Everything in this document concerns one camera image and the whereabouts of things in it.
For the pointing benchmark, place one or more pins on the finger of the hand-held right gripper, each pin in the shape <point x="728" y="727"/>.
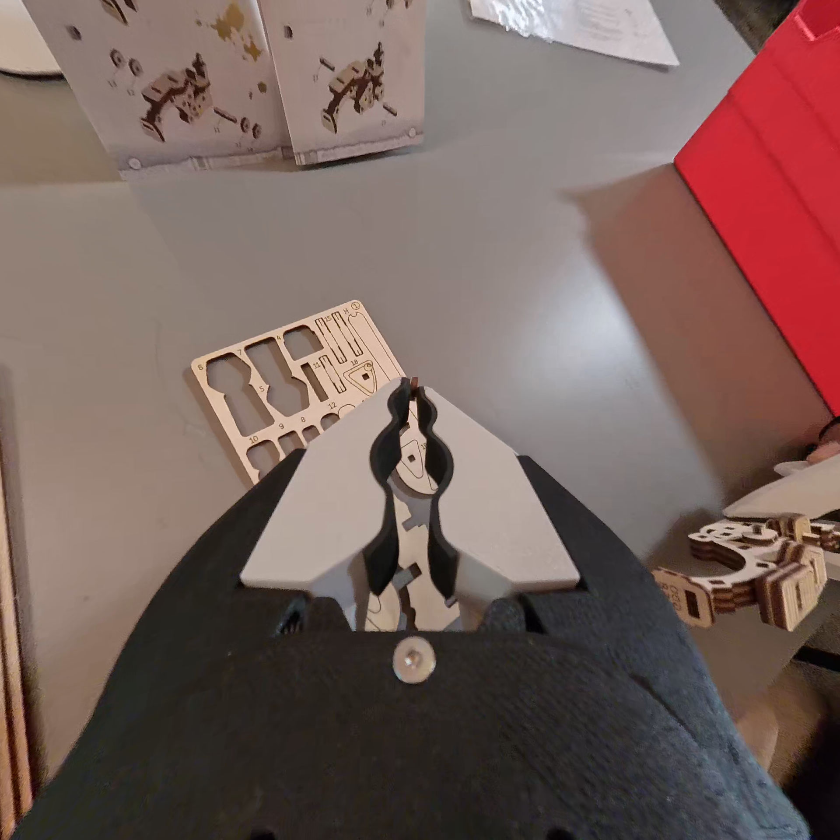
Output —
<point x="810" y="467"/>
<point x="787" y="504"/>

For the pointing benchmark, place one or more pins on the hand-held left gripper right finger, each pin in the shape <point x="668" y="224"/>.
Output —
<point x="505" y="518"/>

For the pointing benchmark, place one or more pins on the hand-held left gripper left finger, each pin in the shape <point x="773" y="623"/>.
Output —
<point x="315" y="518"/>

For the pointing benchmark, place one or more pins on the wooden puzzle model assembly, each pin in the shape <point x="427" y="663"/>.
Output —
<point x="748" y="571"/>

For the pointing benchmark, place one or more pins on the small brown wooden puzzle piece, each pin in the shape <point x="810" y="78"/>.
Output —
<point x="415" y="383"/>

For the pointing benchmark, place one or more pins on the grey desk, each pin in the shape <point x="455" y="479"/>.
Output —
<point x="459" y="229"/>

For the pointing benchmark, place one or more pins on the laser-cut plywood puzzle sheet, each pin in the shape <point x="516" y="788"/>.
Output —
<point x="262" y="394"/>

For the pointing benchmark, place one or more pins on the red plastic bin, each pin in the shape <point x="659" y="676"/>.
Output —
<point x="774" y="197"/>

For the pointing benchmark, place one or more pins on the folded assembly instruction booklet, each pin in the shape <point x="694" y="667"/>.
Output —
<point x="197" y="79"/>

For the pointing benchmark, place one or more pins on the printed paper in plastic sleeve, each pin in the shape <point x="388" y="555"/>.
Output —
<point x="590" y="26"/>

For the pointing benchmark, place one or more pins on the white rounded flat board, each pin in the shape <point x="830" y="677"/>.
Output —
<point x="26" y="33"/>

